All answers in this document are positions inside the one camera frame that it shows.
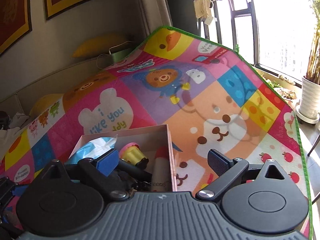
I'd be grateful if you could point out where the blue white tissue pack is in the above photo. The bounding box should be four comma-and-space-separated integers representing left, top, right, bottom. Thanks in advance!
66, 137, 117, 164

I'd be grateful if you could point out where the cream toy yogurt bottle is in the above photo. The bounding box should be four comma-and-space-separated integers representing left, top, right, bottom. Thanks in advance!
151, 146, 171, 192

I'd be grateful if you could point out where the black plush toy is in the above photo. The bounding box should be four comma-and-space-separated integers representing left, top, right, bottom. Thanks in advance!
116, 159, 152, 192

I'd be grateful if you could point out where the pink cardboard box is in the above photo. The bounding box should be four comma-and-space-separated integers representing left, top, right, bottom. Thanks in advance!
71, 125, 177, 191

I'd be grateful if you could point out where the colourful cartoon play mat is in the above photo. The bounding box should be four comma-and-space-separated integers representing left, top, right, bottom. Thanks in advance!
1, 27, 311, 239

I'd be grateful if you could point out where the yellow cushion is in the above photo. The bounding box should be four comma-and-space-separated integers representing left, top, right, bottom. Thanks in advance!
72, 33, 128, 58
29, 94, 63, 118

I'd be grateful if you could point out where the white ribbed plant pot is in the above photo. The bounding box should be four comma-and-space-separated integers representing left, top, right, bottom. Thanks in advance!
295, 77, 320, 125

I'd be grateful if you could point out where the green handbag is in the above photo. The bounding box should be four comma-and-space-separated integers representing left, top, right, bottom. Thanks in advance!
108, 41, 135, 63

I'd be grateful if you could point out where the bamboo plant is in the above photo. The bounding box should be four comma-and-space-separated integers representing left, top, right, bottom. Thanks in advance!
304, 0, 319, 85

